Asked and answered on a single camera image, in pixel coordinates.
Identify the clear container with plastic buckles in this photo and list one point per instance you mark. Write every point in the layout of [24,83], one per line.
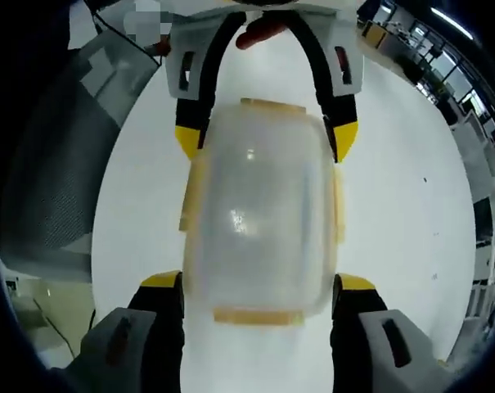
[263,221]

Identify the grey mesh office chair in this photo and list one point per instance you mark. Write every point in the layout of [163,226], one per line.
[55,172]

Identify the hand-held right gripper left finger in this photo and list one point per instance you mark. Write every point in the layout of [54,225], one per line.
[149,340]

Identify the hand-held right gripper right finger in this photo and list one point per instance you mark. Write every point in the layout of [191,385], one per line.
[353,340]

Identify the yellow box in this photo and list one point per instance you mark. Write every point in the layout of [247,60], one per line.
[376,34]

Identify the person's left hand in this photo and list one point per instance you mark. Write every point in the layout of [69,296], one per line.
[261,32]

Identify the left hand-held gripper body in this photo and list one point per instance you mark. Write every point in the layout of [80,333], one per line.
[333,8]

